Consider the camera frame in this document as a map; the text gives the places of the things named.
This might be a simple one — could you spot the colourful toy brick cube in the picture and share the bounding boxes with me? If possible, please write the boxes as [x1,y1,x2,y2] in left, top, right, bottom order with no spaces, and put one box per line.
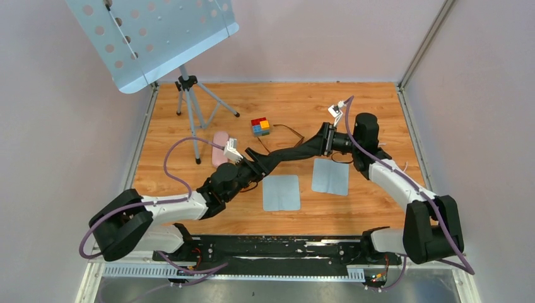
[250,117,271,137]

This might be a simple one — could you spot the perforated music stand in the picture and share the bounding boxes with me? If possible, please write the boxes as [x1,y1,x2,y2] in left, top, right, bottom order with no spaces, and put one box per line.
[64,0,241,165]

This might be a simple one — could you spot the brown frame sunglasses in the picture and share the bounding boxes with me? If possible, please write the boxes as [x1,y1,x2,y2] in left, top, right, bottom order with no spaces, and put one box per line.
[256,124,304,153]

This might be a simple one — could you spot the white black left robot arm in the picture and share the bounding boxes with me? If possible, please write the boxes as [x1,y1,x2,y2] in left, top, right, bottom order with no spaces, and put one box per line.
[89,148,280,261]

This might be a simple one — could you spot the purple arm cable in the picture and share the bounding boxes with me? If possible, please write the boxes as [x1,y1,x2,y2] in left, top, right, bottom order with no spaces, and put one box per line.
[78,137,228,294]
[343,95,476,289]

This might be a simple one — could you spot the black glasses case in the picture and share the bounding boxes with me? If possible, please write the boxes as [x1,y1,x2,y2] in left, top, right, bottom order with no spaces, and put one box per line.
[267,138,324,170]

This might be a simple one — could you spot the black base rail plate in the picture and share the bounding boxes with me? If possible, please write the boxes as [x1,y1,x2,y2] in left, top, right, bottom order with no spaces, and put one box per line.
[152,235,402,285]

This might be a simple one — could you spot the blue cleaning cloth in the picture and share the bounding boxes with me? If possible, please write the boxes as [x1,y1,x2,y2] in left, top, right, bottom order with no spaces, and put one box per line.
[312,158,350,196]
[262,175,301,211]

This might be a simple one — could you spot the pink glasses case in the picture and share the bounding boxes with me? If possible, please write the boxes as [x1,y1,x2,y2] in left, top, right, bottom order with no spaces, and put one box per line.
[211,131,231,168]

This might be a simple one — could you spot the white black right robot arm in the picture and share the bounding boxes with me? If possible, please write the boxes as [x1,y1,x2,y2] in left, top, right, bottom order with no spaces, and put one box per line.
[316,113,464,264]

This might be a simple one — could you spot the left blue cleaning cloth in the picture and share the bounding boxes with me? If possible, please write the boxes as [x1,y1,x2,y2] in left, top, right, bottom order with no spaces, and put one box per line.
[262,175,301,211]

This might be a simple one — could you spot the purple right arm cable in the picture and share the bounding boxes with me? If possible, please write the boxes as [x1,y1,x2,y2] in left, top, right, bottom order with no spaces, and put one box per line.
[343,95,476,289]

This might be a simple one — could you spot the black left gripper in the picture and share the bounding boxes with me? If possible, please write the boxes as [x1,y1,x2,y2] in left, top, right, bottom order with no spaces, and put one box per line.
[224,148,281,201]

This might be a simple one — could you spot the right blue cleaning cloth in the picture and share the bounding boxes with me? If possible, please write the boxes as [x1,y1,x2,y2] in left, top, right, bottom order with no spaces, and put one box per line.
[312,158,350,196]

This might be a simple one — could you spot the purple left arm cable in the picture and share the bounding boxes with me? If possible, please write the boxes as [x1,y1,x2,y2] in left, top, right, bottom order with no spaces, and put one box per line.
[78,137,228,294]

